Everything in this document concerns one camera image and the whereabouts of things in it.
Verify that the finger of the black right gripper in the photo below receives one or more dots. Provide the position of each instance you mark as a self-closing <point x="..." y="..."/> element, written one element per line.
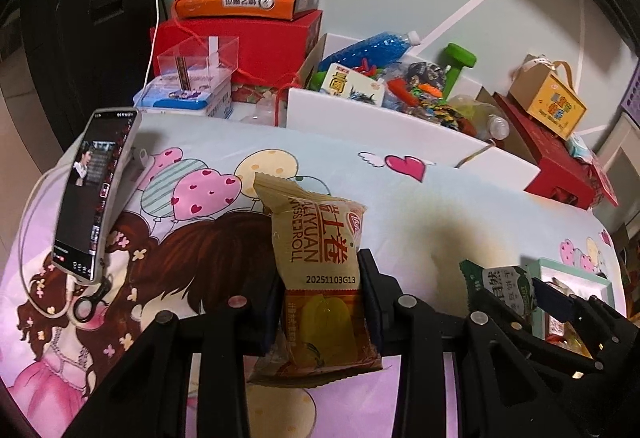
<point x="496" y="327"/>
<point x="604" y="331"/>

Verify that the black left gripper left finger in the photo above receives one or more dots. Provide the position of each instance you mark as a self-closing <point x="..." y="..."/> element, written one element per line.
<point x="264" y="292"/>

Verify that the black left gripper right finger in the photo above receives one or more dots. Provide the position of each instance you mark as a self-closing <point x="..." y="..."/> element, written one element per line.
<point x="389" y="324"/>

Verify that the green white biscuit packet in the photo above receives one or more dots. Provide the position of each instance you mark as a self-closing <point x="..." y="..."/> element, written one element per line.
<point x="511" y="285"/>

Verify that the beige egg roll packet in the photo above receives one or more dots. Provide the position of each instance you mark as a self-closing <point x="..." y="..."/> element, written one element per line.
<point x="323" y="334"/>

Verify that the white tray with teal rim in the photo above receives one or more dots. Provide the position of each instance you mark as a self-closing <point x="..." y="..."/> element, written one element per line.
<point x="565" y="279"/>

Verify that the cartoon print tablecloth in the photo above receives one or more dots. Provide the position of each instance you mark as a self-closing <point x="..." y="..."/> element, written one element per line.
<point x="171" y="247"/>

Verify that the pink patterned box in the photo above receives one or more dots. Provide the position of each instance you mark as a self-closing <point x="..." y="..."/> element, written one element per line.
<point x="602" y="187"/>

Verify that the large red gift box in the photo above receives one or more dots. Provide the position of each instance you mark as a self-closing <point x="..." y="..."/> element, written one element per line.
<point x="560" y="177"/>

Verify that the blue tissue pack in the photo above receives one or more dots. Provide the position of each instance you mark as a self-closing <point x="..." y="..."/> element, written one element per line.
<point x="578" y="149"/>

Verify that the clear plastic bottle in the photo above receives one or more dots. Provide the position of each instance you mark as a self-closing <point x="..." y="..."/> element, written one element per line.
<point x="487" y="119"/>

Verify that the smartphone in white case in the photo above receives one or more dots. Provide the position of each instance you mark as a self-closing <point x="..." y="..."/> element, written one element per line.
<point x="87" y="205"/>

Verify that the blue wet wipes pack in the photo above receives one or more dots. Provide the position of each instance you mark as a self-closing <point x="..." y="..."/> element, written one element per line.
<point x="208" y="96"/>

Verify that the white toy storage box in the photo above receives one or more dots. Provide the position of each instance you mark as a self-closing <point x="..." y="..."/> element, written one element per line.
<point x="370" y="126"/>

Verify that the purple plastic basket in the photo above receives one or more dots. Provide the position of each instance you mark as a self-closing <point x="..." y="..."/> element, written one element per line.
<point x="630" y="103"/>

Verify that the white card box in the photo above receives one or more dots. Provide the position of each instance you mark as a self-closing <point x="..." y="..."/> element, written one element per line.
<point x="340" y="81"/>

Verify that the clear acrylic box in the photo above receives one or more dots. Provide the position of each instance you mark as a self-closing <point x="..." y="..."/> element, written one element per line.
<point x="200" y="63"/>

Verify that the red box on left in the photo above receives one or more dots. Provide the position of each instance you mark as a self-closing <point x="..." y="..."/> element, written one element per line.
<point x="270" y="51"/>

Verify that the green dumbbell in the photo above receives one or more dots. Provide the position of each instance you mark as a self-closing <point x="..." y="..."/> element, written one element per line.
<point x="457" y="58"/>

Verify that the blue bead bottle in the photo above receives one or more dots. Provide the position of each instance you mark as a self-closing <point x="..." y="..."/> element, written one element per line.
<point x="379" y="50"/>

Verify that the orange box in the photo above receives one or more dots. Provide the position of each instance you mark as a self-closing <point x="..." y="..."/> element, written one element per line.
<point x="287" y="10"/>

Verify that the yellow gift box with handle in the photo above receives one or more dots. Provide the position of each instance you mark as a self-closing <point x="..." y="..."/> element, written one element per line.
<point x="545" y="90"/>

